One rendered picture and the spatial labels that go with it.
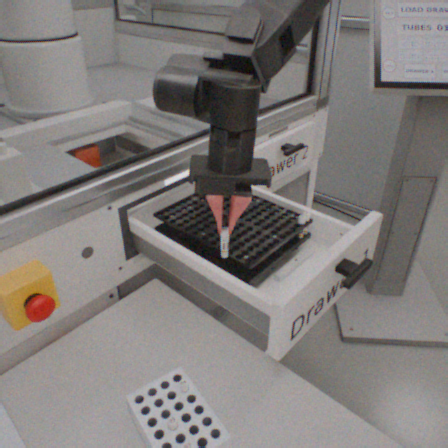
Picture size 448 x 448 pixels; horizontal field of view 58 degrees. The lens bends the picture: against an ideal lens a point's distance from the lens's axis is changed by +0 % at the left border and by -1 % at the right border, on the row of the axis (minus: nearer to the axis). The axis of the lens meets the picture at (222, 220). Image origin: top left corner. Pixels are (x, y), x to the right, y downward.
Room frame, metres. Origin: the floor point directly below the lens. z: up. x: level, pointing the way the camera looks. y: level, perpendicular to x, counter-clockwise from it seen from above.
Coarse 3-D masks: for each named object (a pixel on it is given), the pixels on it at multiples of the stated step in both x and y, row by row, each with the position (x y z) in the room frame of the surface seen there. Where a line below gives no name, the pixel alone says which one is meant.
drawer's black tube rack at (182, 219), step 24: (168, 216) 0.61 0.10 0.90; (192, 216) 0.61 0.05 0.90; (240, 216) 0.61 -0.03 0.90; (264, 216) 0.61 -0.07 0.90; (288, 216) 0.61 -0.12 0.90; (192, 240) 0.58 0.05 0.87; (216, 240) 0.54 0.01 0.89; (240, 240) 0.54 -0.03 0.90; (264, 240) 0.54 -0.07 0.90; (216, 264) 0.51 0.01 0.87; (264, 264) 0.52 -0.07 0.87
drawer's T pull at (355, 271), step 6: (366, 258) 0.47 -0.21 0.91; (342, 264) 0.46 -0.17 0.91; (348, 264) 0.46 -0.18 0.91; (354, 264) 0.46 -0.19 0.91; (360, 264) 0.46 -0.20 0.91; (366, 264) 0.46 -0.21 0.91; (336, 270) 0.46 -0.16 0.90; (342, 270) 0.45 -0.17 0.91; (348, 270) 0.45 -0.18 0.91; (354, 270) 0.45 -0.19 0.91; (360, 270) 0.45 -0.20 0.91; (366, 270) 0.46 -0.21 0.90; (348, 276) 0.43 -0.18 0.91; (354, 276) 0.43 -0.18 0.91; (360, 276) 0.44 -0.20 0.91; (348, 282) 0.42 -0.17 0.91; (354, 282) 0.43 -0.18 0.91; (348, 288) 0.42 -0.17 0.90
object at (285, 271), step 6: (312, 246) 0.59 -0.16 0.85; (300, 252) 0.57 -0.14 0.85; (306, 252) 0.57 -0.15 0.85; (312, 252) 0.58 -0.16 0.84; (294, 258) 0.55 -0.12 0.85; (300, 258) 0.55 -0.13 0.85; (306, 258) 0.56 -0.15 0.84; (288, 264) 0.54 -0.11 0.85; (294, 264) 0.54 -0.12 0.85; (300, 264) 0.55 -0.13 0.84; (282, 270) 0.52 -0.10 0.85; (288, 270) 0.52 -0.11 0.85; (276, 276) 0.51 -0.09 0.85; (282, 276) 0.51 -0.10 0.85
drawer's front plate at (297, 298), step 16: (368, 224) 0.54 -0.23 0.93; (352, 240) 0.50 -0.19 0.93; (368, 240) 0.54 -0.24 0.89; (336, 256) 0.46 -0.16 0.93; (352, 256) 0.50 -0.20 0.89; (368, 256) 0.56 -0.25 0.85; (304, 272) 0.42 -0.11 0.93; (320, 272) 0.43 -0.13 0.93; (336, 272) 0.47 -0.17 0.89; (288, 288) 0.39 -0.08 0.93; (304, 288) 0.40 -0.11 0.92; (320, 288) 0.43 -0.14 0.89; (272, 304) 0.37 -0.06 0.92; (288, 304) 0.37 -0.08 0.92; (304, 304) 0.40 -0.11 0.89; (272, 320) 0.37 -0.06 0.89; (288, 320) 0.37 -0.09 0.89; (272, 336) 0.37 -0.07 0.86; (288, 336) 0.38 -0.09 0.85; (272, 352) 0.37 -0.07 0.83
